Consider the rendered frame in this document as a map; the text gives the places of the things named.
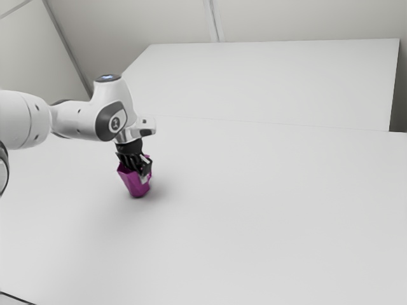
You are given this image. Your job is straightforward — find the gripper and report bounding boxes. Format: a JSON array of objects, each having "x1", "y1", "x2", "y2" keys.
[{"x1": 114, "y1": 140, "x2": 154, "y2": 186}]

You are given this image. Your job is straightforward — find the magenta faceted mug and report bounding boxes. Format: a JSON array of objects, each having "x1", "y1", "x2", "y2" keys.
[{"x1": 116, "y1": 154, "x2": 153, "y2": 200}]

